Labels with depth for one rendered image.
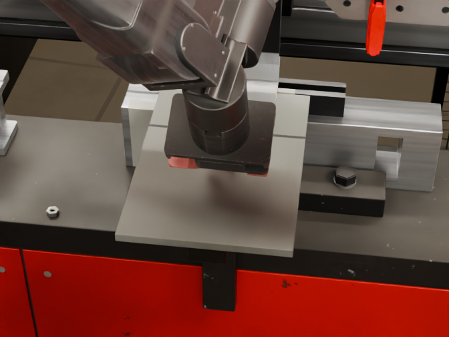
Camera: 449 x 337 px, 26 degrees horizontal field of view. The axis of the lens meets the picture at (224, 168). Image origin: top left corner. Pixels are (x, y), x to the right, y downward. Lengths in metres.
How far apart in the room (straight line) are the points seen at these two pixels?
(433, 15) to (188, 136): 0.31
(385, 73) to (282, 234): 2.05
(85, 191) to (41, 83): 1.75
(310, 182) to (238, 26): 0.37
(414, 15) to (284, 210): 0.25
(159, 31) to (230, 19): 0.11
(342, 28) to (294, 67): 1.60
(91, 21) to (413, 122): 0.54
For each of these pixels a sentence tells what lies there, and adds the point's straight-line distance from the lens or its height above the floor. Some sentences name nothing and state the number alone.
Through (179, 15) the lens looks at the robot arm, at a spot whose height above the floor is 1.27.
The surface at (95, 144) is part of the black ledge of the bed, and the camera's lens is 1.30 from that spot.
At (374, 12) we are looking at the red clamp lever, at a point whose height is 1.16.
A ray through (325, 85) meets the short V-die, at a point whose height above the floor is 1.00.
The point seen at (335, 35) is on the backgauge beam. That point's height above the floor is 0.93.
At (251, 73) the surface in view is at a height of 1.01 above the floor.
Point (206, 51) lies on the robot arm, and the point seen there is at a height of 1.24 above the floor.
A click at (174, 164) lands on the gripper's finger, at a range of 0.96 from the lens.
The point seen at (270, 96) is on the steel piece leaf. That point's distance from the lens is 1.16.
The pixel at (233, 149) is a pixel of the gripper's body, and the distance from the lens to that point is 0.92.
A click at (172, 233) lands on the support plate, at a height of 1.00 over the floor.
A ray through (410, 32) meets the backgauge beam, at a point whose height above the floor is 0.94.
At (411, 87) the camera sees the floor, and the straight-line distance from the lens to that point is 2.95.
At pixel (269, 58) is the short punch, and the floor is 1.04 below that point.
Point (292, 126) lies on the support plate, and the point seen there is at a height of 1.00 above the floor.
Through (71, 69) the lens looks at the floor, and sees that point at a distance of 3.01.
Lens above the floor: 1.68
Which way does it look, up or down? 40 degrees down
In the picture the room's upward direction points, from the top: straight up
